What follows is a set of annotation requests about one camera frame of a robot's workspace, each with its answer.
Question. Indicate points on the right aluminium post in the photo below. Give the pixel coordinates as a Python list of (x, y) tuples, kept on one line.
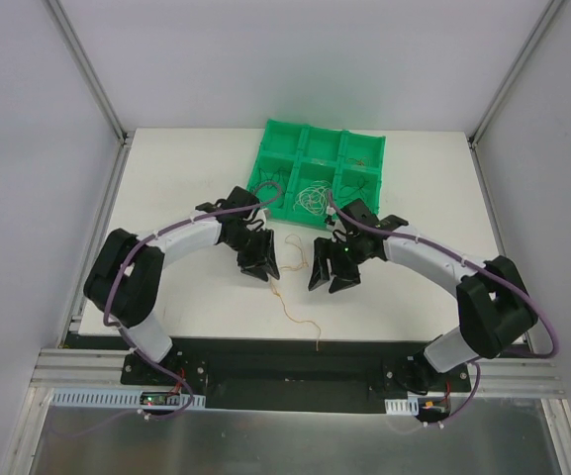
[(540, 28)]

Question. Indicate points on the left aluminium post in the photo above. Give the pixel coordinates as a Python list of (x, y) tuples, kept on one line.
[(85, 67)]

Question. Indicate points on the aluminium post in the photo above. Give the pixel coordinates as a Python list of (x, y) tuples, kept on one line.
[(85, 67), (540, 28)]

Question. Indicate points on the white cable duct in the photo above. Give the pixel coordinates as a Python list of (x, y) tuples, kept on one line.
[(125, 399), (402, 407)]

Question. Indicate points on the right white cable duct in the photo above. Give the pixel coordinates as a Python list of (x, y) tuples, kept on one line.
[(402, 407)]

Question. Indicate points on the green compartment tray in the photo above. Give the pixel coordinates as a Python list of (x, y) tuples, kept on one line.
[(308, 163)]

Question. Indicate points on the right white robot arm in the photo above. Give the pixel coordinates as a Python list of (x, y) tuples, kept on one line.
[(493, 306)]

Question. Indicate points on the left white cable duct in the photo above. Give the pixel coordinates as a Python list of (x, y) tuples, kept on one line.
[(125, 399)]

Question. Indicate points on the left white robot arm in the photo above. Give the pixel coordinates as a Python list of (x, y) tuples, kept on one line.
[(124, 279)]

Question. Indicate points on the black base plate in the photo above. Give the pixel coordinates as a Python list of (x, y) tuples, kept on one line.
[(352, 377)]

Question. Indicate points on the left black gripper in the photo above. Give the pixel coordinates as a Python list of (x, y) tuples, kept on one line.
[(253, 242)]

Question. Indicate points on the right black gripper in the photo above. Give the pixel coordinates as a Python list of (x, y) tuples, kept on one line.
[(339, 252)]

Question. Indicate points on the aluminium frame rail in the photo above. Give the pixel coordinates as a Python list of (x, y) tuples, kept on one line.
[(61, 367)]

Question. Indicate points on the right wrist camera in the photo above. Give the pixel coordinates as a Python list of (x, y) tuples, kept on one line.
[(331, 219)]

